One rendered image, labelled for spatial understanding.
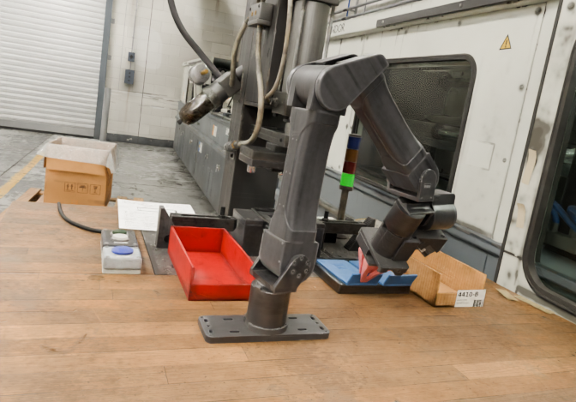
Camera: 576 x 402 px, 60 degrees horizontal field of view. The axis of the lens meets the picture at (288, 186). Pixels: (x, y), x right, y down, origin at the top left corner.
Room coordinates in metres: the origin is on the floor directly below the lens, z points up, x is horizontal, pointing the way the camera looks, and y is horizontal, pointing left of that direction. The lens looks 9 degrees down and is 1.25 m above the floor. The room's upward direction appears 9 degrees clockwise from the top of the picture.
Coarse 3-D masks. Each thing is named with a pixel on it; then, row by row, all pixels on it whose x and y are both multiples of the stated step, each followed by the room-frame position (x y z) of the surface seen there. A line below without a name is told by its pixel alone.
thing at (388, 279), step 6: (354, 264) 1.07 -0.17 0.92; (384, 276) 1.02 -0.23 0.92; (390, 276) 0.96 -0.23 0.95; (396, 276) 0.96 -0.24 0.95; (402, 276) 0.97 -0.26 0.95; (408, 276) 0.98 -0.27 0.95; (414, 276) 0.98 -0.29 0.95; (378, 282) 0.99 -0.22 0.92; (384, 282) 0.97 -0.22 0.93; (390, 282) 0.97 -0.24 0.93; (396, 282) 0.98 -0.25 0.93; (402, 282) 0.98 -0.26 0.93; (408, 282) 0.99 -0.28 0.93
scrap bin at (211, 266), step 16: (176, 240) 0.95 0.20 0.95; (192, 240) 1.04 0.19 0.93; (208, 240) 1.05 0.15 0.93; (224, 240) 1.05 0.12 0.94; (176, 256) 0.93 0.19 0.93; (192, 256) 1.01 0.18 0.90; (208, 256) 1.02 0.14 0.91; (224, 256) 1.03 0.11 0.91; (240, 256) 0.93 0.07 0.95; (176, 272) 0.91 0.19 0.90; (192, 272) 0.79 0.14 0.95; (208, 272) 0.93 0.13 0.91; (224, 272) 0.95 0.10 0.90; (240, 272) 0.92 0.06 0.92; (192, 288) 0.80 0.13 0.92; (208, 288) 0.81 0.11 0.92; (224, 288) 0.82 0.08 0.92; (240, 288) 0.83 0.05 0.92
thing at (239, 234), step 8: (232, 216) 1.17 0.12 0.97; (240, 224) 1.10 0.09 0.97; (232, 232) 1.15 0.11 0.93; (240, 232) 1.10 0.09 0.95; (248, 232) 1.08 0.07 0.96; (256, 232) 1.09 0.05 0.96; (320, 232) 1.15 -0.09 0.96; (240, 240) 1.09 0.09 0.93; (248, 240) 1.08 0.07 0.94; (256, 240) 1.09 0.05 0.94; (320, 240) 1.15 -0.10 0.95; (248, 248) 1.08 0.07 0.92; (256, 248) 1.09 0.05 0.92; (320, 248) 1.15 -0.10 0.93
